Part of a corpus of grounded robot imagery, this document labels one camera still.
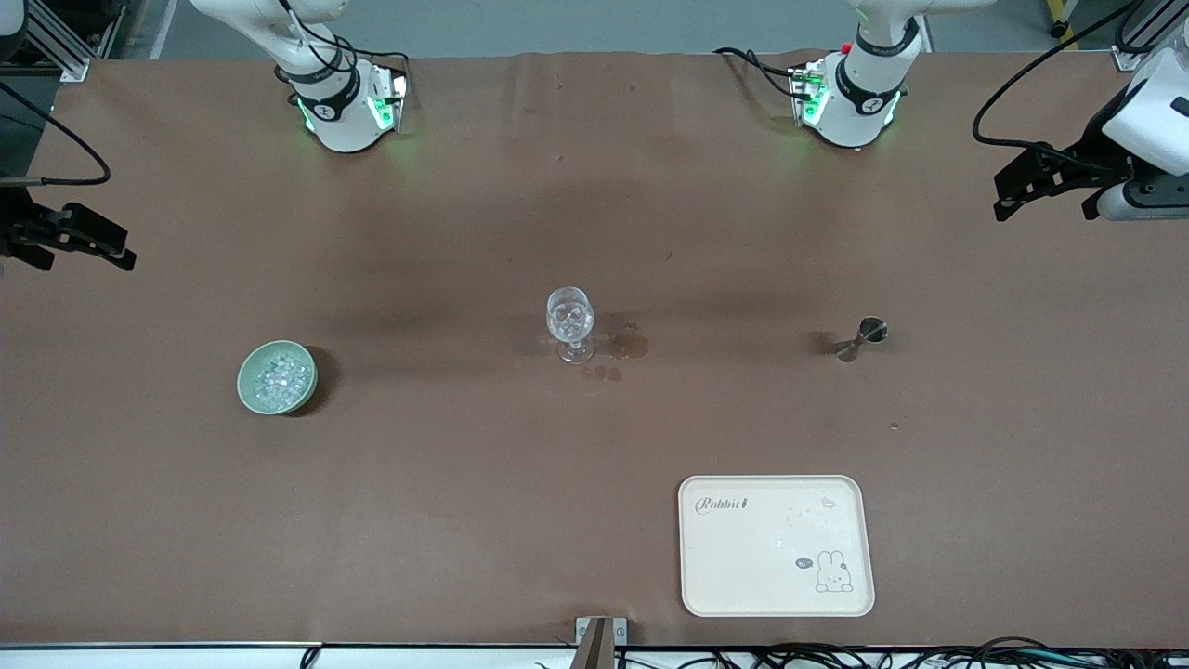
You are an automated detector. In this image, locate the clear wine glass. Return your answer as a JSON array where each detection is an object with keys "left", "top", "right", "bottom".
[{"left": 545, "top": 286, "right": 596, "bottom": 365}]

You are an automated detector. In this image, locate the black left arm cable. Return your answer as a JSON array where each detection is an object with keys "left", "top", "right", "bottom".
[{"left": 972, "top": 0, "right": 1145, "bottom": 176}]

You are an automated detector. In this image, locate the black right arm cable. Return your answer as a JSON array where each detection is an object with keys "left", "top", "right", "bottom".
[{"left": 0, "top": 82, "right": 113, "bottom": 189}]

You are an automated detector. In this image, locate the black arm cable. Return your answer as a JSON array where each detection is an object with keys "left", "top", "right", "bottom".
[
  {"left": 0, "top": 82, "right": 113, "bottom": 189},
  {"left": 972, "top": 0, "right": 1145, "bottom": 176}
]

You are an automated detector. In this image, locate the silver metal jigger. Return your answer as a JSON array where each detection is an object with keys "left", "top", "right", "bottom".
[{"left": 834, "top": 316, "right": 890, "bottom": 363}]

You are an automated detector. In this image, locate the green ceramic bowl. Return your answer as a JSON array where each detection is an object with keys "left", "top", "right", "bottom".
[{"left": 236, "top": 340, "right": 320, "bottom": 415}]

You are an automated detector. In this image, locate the brown table cover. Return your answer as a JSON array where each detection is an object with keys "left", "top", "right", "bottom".
[{"left": 0, "top": 51, "right": 1189, "bottom": 649}]

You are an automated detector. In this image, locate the cream rabbit print tray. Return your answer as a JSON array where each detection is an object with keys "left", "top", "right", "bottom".
[{"left": 677, "top": 475, "right": 876, "bottom": 619}]

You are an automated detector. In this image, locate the aluminium frame profile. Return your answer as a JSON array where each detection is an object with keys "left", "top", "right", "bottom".
[
  {"left": 19, "top": 0, "right": 127, "bottom": 83},
  {"left": 1113, "top": 0, "right": 1189, "bottom": 72}
]

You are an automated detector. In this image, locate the metal table edge bracket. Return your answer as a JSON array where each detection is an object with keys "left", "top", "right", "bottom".
[{"left": 574, "top": 616, "right": 629, "bottom": 669}]

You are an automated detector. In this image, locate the black left base cable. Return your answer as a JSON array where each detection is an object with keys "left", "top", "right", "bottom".
[{"left": 712, "top": 46, "right": 807, "bottom": 98}]

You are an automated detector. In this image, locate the black cable bundle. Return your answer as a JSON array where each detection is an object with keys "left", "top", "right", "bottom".
[{"left": 534, "top": 636, "right": 1189, "bottom": 669}]

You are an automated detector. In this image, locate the clear ice cubes pile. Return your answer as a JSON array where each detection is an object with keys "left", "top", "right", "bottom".
[{"left": 253, "top": 351, "right": 313, "bottom": 411}]

